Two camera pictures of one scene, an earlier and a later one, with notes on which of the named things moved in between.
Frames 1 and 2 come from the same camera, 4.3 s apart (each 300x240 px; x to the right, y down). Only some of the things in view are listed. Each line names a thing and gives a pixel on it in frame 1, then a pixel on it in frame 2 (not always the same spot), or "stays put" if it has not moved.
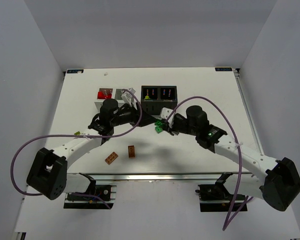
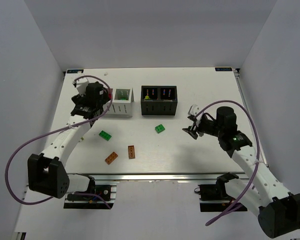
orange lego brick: (111, 158) stays put
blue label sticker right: (223, 69) stays put
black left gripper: (136, 116) -> (100, 110)
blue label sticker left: (75, 71) stays put
